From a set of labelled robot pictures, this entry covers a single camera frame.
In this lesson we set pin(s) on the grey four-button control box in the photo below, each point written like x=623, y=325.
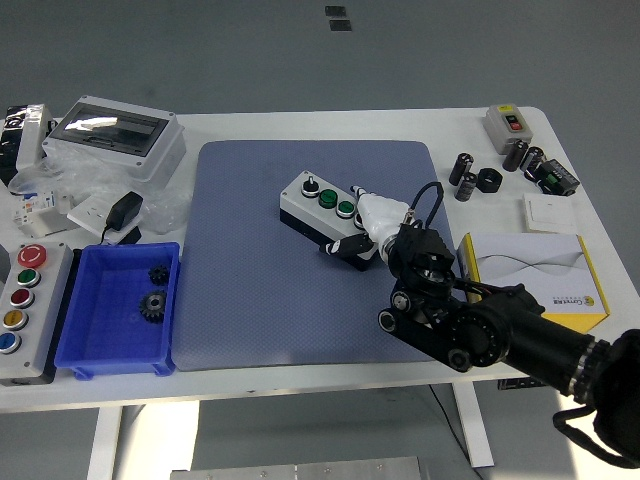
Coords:
x=302, y=202

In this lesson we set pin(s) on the white wall socket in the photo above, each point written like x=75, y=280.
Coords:
x=87, y=212

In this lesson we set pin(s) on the grey red-green switch box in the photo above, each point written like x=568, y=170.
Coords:
x=497, y=125

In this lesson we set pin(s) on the black hex nut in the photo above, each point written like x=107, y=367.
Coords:
x=490, y=181

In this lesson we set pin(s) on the blue plastic bin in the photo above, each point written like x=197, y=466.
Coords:
x=105, y=325

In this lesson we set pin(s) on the grey five-button control box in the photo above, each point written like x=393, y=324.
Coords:
x=45, y=310

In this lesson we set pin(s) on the large black gear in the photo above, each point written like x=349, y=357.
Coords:
x=153, y=306

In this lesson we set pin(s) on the white table leg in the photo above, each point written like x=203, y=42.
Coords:
x=475, y=430
x=102, y=445

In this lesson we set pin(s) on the grey metal plate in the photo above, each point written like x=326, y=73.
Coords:
x=300, y=470

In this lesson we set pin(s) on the yellow white carton box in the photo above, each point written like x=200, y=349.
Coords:
x=540, y=260

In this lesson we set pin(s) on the black power adapter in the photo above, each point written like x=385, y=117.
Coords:
x=124, y=207

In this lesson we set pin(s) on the dark floor plate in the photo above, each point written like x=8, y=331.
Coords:
x=335, y=11
x=340, y=25

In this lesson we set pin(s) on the white rectangular box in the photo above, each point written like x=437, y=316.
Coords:
x=31, y=142

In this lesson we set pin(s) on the black foil packet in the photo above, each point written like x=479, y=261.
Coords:
x=7, y=145

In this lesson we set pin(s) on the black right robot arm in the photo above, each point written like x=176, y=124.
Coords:
x=530, y=330

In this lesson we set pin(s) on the grey distribution box clear lid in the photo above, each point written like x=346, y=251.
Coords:
x=150, y=155

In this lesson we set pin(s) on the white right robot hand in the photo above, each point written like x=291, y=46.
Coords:
x=382, y=215

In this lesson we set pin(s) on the clear plastic bag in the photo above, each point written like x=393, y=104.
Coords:
x=85, y=175

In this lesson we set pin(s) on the black table control panel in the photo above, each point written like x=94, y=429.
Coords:
x=515, y=384

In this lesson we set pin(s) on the black module green terminals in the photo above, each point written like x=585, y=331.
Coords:
x=560, y=177

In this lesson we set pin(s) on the white wall switch plate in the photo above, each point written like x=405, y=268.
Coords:
x=550, y=212

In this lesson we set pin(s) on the white circuit breaker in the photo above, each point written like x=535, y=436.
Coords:
x=37, y=212

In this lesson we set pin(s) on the small black gear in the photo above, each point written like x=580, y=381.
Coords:
x=158, y=275

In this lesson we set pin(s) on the grey-blue table mat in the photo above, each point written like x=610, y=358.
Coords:
x=250, y=250

